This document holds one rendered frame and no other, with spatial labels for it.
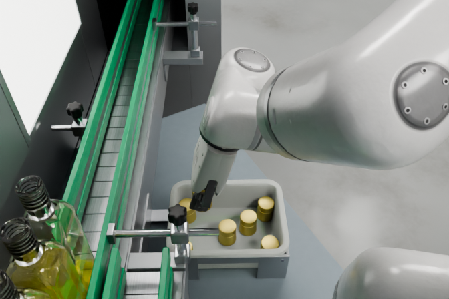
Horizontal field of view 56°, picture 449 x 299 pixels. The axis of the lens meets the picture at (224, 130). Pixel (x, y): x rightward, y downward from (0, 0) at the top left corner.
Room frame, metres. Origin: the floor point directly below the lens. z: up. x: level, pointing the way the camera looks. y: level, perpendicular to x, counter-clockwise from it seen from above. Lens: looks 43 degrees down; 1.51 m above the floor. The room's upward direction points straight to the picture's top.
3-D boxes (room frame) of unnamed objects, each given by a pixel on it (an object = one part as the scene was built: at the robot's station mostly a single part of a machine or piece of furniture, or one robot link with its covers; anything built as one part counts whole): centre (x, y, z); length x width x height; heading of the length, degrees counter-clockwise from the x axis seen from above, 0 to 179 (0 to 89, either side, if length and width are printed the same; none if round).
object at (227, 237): (0.47, -0.01, 0.79); 0.04 x 0.04 x 0.04
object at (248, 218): (0.49, -0.05, 0.79); 0.04 x 0.04 x 0.04
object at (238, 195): (0.48, 0.00, 0.80); 0.22 x 0.17 x 0.09; 91
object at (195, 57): (1.00, 0.10, 0.90); 0.17 x 0.05 x 0.23; 91
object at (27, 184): (0.30, 0.22, 1.12); 0.03 x 0.03 x 0.05
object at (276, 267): (0.48, 0.02, 0.79); 0.27 x 0.17 x 0.08; 91
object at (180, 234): (0.36, 0.09, 0.95); 0.17 x 0.03 x 0.12; 91
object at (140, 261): (0.36, 0.11, 0.85); 0.09 x 0.04 x 0.07; 91
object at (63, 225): (0.30, 0.22, 0.99); 0.06 x 0.06 x 0.21; 1
